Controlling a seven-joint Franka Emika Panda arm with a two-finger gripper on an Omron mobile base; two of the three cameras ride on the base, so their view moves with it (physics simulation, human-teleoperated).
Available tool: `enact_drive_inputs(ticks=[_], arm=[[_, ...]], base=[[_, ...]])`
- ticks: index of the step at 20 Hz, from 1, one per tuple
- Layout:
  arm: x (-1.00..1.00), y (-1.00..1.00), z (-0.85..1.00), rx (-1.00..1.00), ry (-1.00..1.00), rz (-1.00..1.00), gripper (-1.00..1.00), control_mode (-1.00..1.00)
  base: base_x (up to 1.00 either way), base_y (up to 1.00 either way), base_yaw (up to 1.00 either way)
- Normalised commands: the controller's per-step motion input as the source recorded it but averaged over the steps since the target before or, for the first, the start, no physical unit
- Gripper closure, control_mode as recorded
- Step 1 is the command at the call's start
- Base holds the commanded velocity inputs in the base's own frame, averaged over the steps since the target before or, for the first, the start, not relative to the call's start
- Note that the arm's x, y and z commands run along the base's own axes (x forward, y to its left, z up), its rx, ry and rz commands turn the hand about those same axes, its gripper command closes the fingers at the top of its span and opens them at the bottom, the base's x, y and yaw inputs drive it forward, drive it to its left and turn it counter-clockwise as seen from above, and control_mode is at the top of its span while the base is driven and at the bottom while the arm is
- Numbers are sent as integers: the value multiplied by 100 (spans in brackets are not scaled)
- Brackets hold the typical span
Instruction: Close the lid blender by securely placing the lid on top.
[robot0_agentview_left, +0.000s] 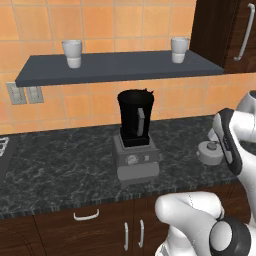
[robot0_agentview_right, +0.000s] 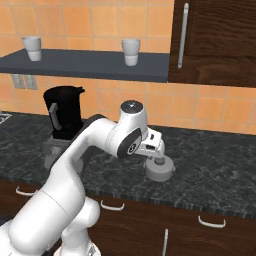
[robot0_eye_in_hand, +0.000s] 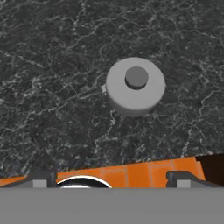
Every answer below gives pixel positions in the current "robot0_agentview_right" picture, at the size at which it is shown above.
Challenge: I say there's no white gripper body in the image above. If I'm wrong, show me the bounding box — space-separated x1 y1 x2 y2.
134 141 167 161

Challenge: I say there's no black blender with grey base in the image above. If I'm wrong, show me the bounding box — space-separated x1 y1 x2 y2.
41 85 107 175

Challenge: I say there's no dark wood drawer front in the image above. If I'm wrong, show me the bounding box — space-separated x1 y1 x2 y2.
87 195 175 231
172 207 256 256
0 179 48 219

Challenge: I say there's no dark wood base cupboard door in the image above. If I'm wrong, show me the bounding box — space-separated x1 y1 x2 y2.
89 226 174 256

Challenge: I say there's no white cup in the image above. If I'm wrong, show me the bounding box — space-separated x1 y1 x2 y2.
21 35 43 63
120 38 142 67

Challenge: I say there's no steel sink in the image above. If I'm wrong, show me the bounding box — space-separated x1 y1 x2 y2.
0 112 13 126

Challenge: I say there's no white drawer handle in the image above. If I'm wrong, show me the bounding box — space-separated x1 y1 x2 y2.
15 186 40 197
197 215 227 229
100 199 126 212

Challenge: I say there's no white upright cupboard handle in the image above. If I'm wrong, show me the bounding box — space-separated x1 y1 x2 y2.
161 228 170 256

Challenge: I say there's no dark grey wall shelf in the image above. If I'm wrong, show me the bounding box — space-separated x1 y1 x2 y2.
0 48 171 84

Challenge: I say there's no silver cupboard door handle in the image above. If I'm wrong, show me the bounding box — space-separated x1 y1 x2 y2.
177 2 190 70

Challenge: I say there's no grey wall socket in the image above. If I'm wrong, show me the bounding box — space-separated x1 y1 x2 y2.
23 74 39 91
11 73 26 90

